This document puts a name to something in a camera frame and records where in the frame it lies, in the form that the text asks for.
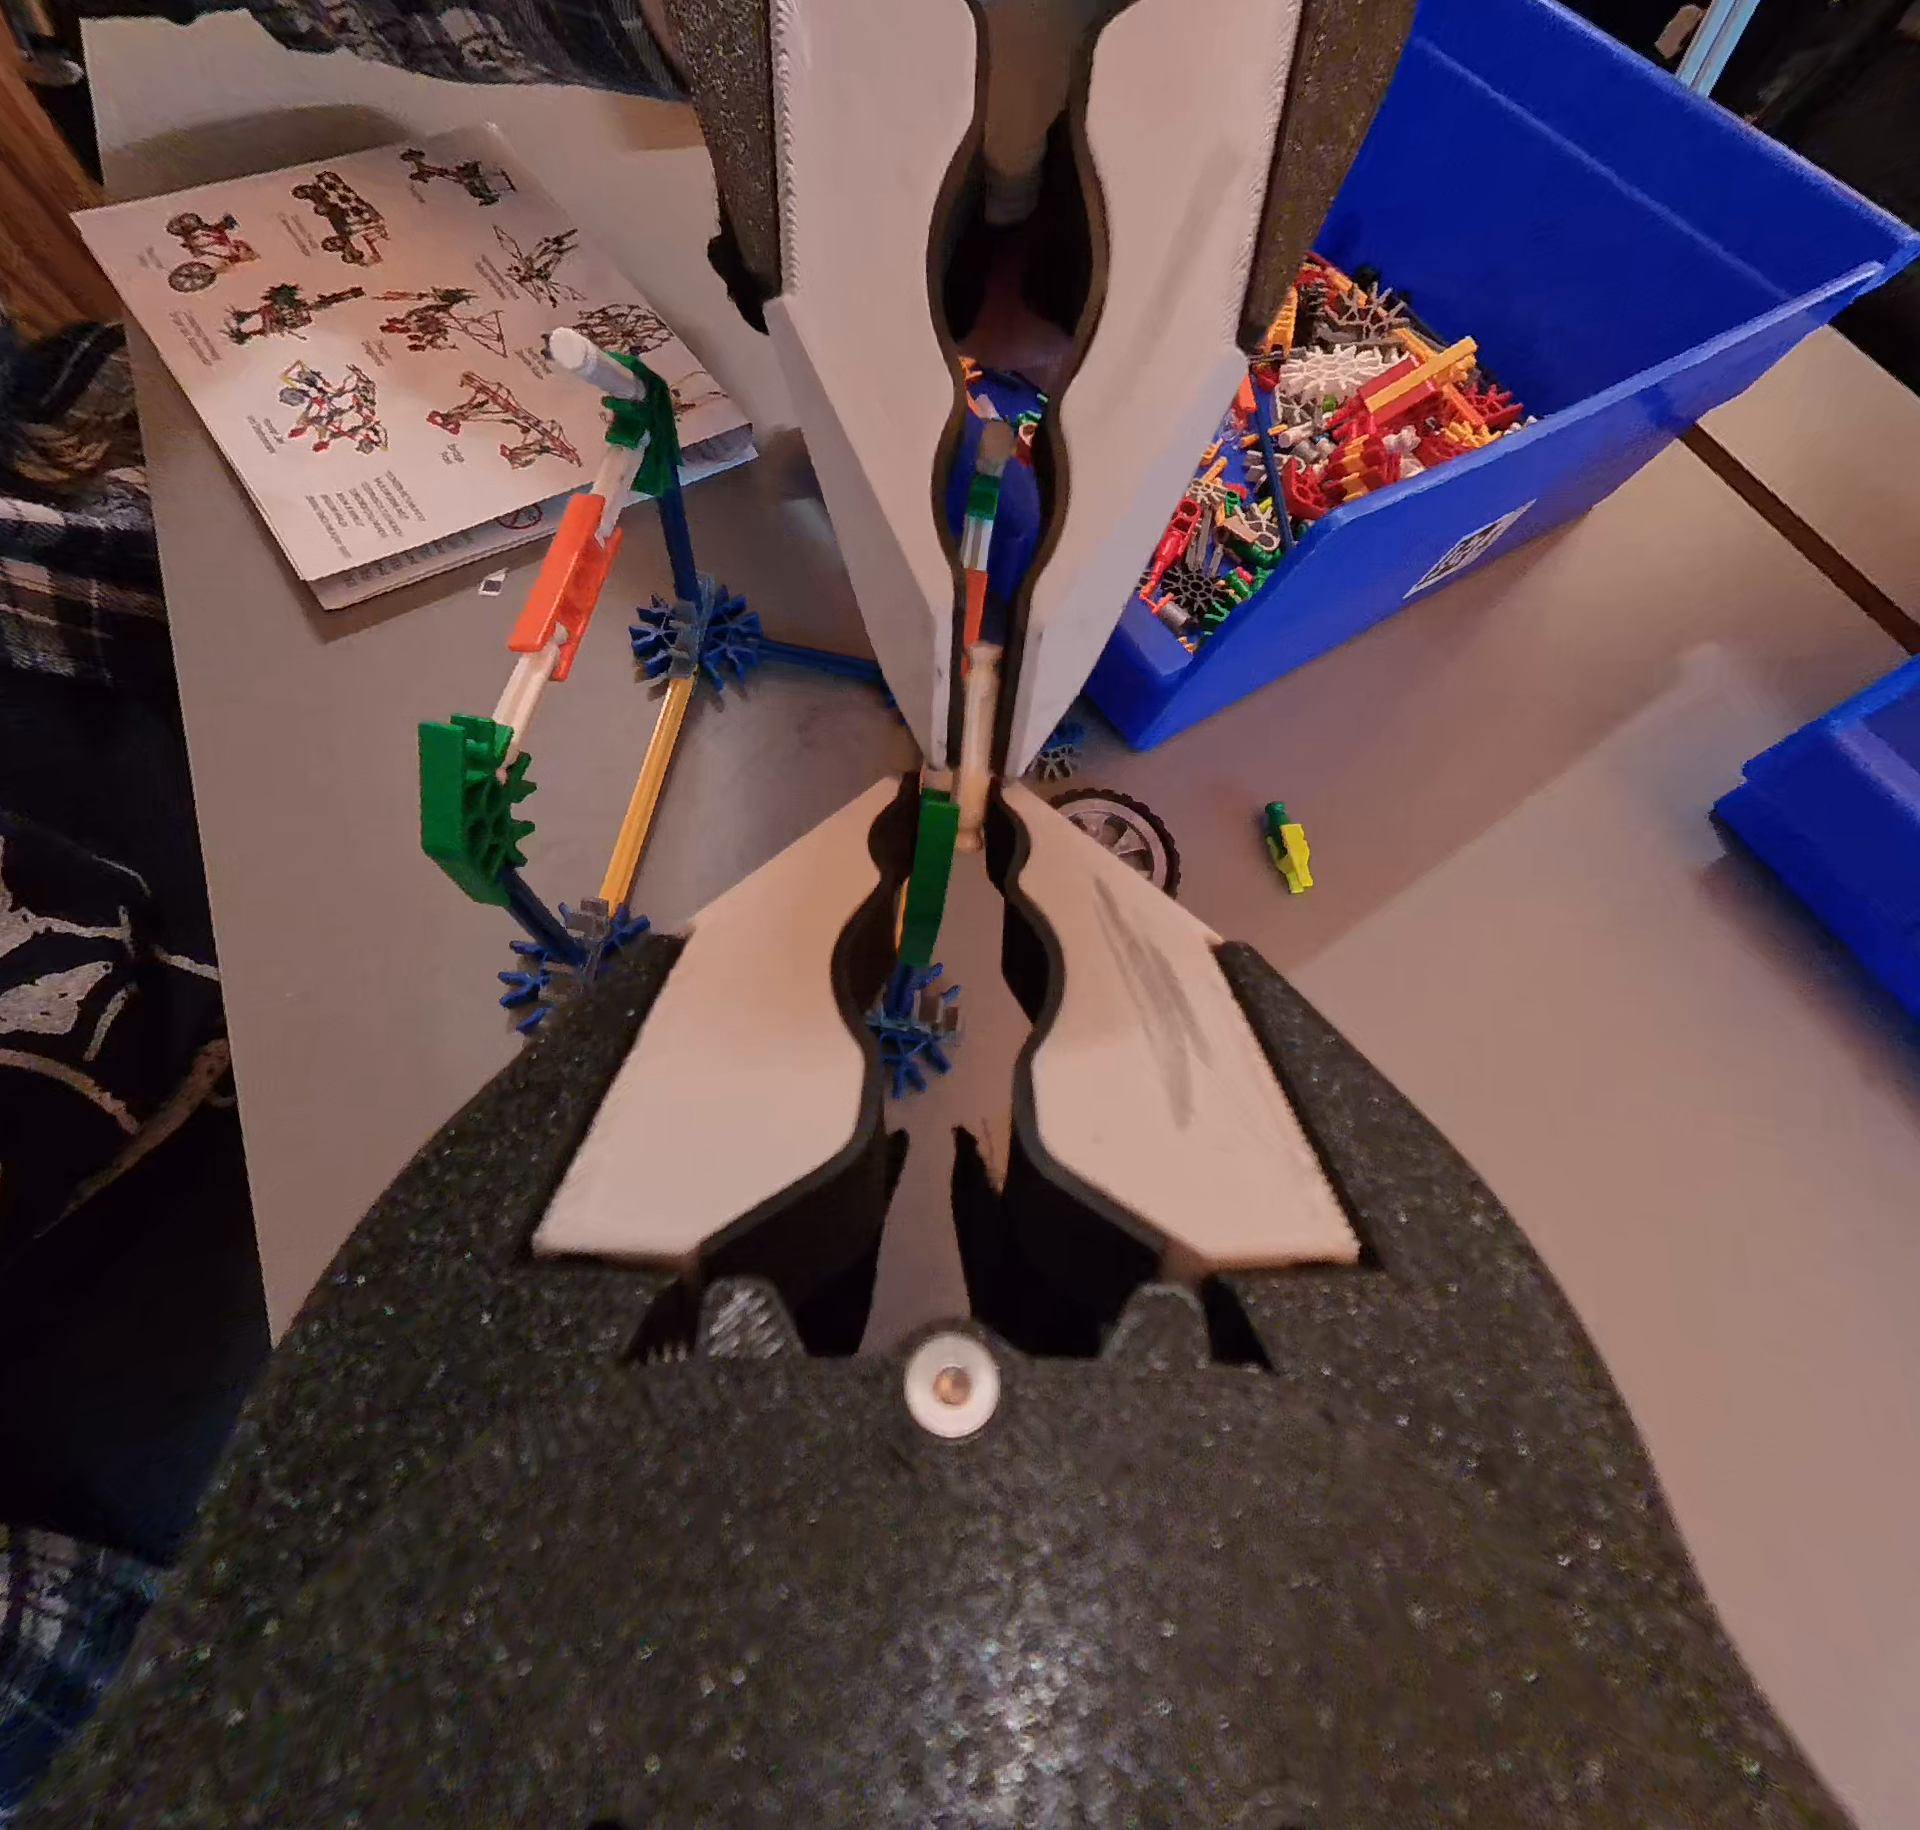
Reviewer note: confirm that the small blue toy connector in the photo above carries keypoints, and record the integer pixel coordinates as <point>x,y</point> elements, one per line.
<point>1061,758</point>

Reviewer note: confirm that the dark printed cloth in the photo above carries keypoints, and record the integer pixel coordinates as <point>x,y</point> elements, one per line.
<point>90,1035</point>

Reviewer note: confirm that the large blue plastic bin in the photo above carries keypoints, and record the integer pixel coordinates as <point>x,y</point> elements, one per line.
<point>1575,211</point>

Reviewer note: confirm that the plaid shirt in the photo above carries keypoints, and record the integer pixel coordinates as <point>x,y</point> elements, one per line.
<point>74,541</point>

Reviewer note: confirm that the colourful toy rod model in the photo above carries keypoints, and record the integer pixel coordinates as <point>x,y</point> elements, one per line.
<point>477,810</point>

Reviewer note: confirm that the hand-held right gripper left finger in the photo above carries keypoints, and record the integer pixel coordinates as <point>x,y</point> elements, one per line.
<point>705,1096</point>

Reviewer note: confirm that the green yellow toy piece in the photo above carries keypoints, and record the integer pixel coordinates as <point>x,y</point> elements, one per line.
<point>1291,847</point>

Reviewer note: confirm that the green white toy rod piece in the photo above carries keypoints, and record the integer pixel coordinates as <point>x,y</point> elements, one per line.
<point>982,510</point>

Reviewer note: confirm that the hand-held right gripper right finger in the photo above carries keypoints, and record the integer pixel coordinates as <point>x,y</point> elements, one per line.
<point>1186,1096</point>

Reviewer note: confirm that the toy instruction booklet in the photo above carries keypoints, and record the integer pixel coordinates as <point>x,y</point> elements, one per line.
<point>300,360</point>

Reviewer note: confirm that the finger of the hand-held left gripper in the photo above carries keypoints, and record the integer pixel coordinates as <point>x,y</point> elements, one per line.
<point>854,285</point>
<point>1170,241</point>

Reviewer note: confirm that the grey toy wheel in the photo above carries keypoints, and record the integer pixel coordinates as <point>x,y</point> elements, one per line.
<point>1125,839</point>

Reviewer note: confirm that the pile of toy construction pieces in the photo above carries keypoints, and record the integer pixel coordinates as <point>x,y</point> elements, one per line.
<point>1351,421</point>

